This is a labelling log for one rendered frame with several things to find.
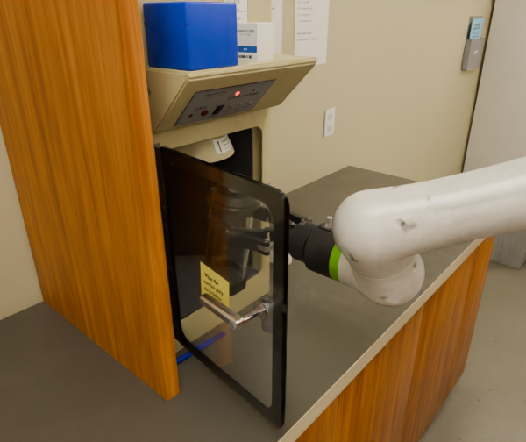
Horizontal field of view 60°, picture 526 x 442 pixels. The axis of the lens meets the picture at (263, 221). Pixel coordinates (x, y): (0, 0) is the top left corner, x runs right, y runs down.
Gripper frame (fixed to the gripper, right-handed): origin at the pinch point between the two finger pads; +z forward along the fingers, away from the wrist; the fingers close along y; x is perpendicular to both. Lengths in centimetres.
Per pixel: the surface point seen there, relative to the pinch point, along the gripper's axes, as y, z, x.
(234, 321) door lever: 25.9, -25.1, -0.4
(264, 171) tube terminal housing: -11.3, 1.9, -6.4
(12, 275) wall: 31, 45, 18
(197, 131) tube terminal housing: 7.2, 1.8, -18.9
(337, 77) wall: -108, 45, -13
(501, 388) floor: -130, -38, 121
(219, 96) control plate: 8.6, -6.0, -26.0
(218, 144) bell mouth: -0.1, 4.2, -14.5
